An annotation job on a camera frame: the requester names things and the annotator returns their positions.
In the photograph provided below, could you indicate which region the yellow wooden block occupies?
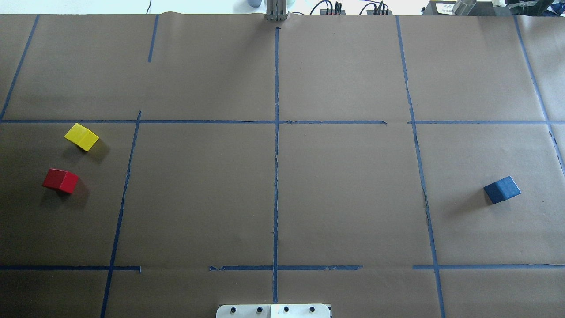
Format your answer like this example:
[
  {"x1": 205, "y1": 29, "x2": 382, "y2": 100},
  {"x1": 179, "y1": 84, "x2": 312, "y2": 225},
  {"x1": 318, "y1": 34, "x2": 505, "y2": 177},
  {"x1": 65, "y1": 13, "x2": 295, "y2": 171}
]
[{"x1": 64, "y1": 123, "x2": 99, "y2": 152}]

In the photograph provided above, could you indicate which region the red wooden block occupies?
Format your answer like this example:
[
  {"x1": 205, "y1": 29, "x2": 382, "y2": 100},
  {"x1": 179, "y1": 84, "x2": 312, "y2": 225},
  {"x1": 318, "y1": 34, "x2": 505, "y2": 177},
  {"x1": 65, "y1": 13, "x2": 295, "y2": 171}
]
[{"x1": 42, "y1": 168, "x2": 79, "y2": 194}]

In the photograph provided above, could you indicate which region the blue wooden block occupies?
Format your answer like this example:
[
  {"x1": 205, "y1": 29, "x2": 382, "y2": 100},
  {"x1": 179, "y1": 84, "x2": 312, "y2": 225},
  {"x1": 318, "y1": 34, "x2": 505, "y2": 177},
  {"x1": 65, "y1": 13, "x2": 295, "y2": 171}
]
[{"x1": 483, "y1": 176, "x2": 521, "y2": 204}]

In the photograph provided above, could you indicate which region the left black power strip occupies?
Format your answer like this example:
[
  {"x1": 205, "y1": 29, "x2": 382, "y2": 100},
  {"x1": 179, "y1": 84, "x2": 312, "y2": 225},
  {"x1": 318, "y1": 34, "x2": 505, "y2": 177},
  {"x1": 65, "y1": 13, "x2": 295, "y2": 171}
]
[{"x1": 320, "y1": 1, "x2": 346, "y2": 15}]

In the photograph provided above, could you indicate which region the black power strip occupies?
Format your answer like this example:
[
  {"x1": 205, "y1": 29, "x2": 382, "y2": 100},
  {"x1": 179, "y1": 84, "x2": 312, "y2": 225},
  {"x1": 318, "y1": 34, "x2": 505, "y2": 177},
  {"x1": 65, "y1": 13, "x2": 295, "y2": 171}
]
[
  {"x1": 369, "y1": 1, "x2": 390, "y2": 15},
  {"x1": 320, "y1": 1, "x2": 346, "y2": 15}
]

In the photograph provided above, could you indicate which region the right black power strip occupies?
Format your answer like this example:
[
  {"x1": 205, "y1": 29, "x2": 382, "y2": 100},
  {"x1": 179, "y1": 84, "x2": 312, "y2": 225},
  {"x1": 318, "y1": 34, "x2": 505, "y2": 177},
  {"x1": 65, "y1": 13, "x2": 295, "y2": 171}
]
[{"x1": 369, "y1": 1, "x2": 390, "y2": 15}]

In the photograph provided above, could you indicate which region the black box with label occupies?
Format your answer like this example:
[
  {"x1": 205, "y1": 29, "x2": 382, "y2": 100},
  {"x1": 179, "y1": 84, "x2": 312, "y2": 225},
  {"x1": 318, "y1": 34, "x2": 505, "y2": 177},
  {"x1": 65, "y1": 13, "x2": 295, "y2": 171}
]
[{"x1": 422, "y1": 0, "x2": 496, "y2": 16}]

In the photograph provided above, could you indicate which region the aluminium frame post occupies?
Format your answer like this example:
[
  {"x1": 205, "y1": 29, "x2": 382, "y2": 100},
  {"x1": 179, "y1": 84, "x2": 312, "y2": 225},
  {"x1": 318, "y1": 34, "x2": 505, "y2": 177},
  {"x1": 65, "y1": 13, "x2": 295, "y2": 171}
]
[{"x1": 264, "y1": 0, "x2": 288, "y2": 21}]

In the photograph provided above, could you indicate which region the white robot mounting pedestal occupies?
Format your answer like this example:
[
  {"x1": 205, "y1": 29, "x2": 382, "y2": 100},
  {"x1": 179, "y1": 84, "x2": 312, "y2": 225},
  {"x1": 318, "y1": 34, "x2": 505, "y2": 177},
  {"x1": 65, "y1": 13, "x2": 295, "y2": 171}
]
[{"x1": 216, "y1": 303, "x2": 332, "y2": 318}]

